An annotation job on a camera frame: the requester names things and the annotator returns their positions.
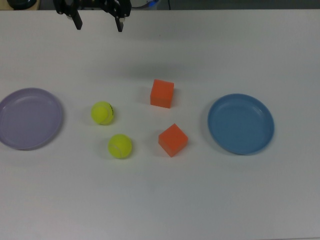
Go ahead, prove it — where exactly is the black round object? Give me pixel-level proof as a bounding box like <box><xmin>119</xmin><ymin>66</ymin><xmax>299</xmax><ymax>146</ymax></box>
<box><xmin>6</xmin><ymin>0</ymin><xmax>38</xmax><ymax>10</ymax></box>

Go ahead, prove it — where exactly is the blue plate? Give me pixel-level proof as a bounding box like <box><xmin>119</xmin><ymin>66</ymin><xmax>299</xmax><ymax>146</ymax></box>
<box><xmin>207</xmin><ymin>93</ymin><xmax>275</xmax><ymax>156</ymax></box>

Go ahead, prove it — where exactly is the purple plate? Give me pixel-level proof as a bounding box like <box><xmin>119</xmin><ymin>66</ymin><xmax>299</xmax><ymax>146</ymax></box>
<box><xmin>0</xmin><ymin>87</ymin><xmax>64</xmax><ymax>151</ymax></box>

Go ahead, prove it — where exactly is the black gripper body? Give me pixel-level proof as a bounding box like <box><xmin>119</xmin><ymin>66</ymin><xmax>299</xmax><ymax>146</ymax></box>
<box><xmin>74</xmin><ymin>0</ymin><xmax>105</xmax><ymax>8</ymax></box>

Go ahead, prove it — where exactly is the plain yellow tennis ball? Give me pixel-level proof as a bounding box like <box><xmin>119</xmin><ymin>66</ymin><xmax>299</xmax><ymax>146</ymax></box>
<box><xmin>107</xmin><ymin>133</ymin><xmax>133</xmax><ymax>160</ymax></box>

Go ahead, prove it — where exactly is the orange foam cube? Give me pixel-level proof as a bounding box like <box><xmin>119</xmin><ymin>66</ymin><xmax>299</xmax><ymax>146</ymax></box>
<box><xmin>149</xmin><ymin>78</ymin><xmax>175</xmax><ymax>109</ymax></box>
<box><xmin>158</xmin><ymin>123</ymin><xmax>189</xmax><ymax>158</ymax></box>

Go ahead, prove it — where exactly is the yellow tennis ball black print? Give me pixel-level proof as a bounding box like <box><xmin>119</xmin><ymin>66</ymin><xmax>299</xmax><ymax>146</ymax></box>
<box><xmin>90</xmin><ymin>100</ymin><xmax>116</xmax><ymax>126</ymax></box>

